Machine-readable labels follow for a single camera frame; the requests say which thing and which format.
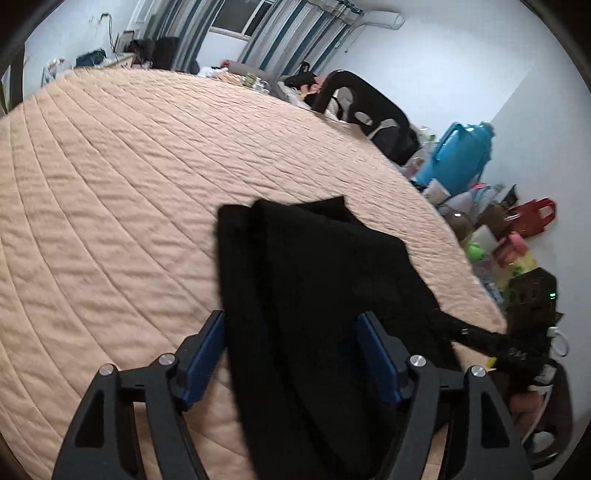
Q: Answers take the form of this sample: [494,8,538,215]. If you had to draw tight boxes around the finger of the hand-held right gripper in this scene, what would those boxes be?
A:
[434,310,548,370]

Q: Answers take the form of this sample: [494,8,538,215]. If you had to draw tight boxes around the grey striped curtain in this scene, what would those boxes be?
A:
[148,0,218,70]
[240,0,361,77]

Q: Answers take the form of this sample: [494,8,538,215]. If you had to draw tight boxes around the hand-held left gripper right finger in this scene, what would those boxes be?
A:
[358,311,529,480]

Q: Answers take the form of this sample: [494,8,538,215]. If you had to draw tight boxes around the black suitcase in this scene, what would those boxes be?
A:
[152,37,181,70]

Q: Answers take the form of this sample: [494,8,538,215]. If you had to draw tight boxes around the black plastic chair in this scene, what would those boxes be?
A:
[314,70,419,164]
[0,44,26,114]

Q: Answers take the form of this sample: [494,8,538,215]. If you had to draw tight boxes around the grey sofa with clutter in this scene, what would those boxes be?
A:
[226,60,324,109]

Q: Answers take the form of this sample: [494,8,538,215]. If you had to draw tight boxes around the brown pot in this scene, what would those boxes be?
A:
[438,205,474,241]

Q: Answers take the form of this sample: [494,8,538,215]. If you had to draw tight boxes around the window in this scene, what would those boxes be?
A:
[210,0,278,38]

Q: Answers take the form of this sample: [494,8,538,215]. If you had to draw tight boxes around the peach quilted blanket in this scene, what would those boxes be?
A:
[0,67,509,480]

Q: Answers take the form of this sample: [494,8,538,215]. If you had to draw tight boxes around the black pants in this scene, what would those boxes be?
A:
[216,196,467,480]

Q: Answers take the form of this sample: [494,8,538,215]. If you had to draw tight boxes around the blue thermos jug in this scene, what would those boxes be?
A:
[413,121,497,197]

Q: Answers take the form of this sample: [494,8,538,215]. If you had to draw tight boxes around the white air conditioner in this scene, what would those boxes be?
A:
[360,11,406,32]

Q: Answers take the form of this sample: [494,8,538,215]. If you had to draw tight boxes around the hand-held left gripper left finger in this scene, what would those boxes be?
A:
[52,310,225,480]

